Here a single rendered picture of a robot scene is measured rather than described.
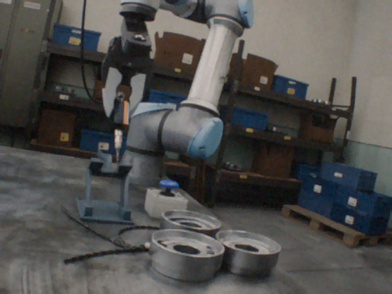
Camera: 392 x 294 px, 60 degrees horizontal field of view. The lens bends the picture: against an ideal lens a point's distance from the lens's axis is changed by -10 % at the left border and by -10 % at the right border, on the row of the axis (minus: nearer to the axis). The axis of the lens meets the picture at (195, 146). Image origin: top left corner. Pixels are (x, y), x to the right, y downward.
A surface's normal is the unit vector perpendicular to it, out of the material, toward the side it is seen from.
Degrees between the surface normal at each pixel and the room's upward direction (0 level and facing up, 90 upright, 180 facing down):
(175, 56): 93
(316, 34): 90
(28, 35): 90
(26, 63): 90
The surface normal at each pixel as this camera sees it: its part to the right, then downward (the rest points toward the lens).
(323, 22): 0.33, 0.13
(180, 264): -0.13, 0.05
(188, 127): -0.31, -0.27
